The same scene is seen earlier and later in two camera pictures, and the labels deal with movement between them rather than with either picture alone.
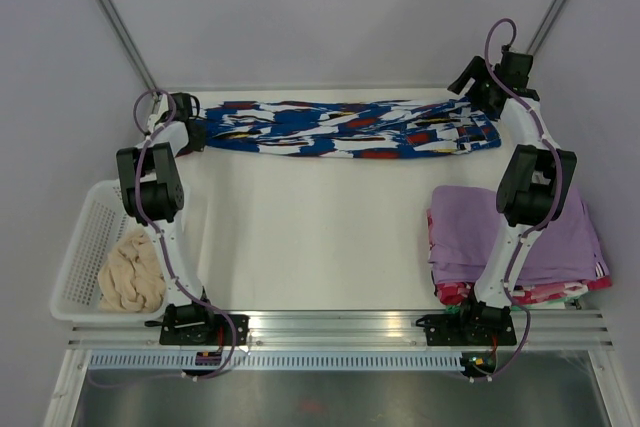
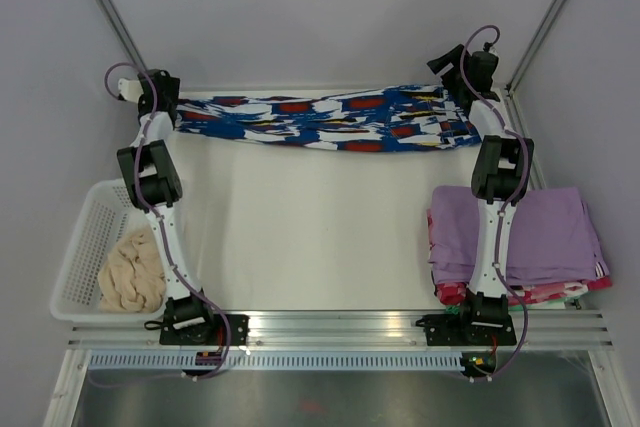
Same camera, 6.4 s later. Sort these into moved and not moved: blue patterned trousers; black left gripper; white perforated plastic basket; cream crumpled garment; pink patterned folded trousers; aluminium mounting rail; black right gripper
Moved: black left gripper; black right gripper; blue patterned trousers
Not moved: aluminium mounting rail; white perforated plastic basket; cream crumpled garment; pink patterned folded trousers
